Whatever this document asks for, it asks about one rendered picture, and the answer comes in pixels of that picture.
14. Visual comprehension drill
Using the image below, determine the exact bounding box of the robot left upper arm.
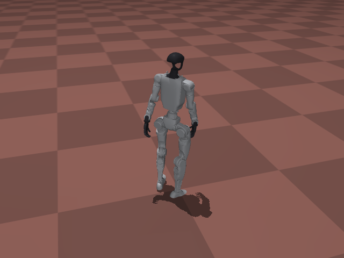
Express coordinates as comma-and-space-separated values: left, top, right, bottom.
150, 74, 163, 102

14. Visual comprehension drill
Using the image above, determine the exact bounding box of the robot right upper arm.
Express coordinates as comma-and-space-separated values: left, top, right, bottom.
182, 79, 195, 110

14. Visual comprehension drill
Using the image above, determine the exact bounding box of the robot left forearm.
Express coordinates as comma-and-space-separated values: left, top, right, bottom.
144, 94, 156, 120

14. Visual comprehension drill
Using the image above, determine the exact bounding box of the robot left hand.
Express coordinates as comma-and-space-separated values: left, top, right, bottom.
144, 116, 151, 138

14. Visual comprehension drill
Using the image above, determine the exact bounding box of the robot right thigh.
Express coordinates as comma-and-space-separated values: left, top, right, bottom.
174, 123, 191, 167

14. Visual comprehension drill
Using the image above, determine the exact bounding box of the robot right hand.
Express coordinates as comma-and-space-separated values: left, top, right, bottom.
190, 122, 198, 138

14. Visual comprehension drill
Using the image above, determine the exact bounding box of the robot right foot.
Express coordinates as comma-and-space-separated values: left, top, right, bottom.
170, 189, 187, 198

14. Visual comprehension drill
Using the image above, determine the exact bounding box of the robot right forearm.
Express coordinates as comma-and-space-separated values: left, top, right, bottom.
189, 102, 198, 124

